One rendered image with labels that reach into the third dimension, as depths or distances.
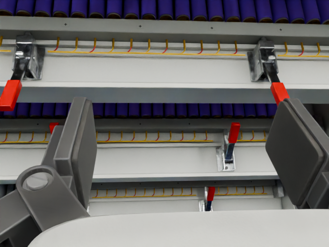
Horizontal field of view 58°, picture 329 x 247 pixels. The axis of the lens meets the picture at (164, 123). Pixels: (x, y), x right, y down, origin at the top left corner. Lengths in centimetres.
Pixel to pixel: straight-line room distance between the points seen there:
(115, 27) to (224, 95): 15
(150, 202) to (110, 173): 20
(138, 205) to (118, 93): 37
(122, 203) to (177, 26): 43
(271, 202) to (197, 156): 28
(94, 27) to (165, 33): 8
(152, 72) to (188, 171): 21
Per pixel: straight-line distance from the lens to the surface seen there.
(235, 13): 39
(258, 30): 38
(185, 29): 36
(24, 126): 52
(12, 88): 32
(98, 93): 36
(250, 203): 72
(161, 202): 68
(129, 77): 34
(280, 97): 32
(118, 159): 50
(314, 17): 43
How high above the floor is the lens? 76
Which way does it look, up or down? 49 degrees down
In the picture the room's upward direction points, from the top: 5 degrees clockwise
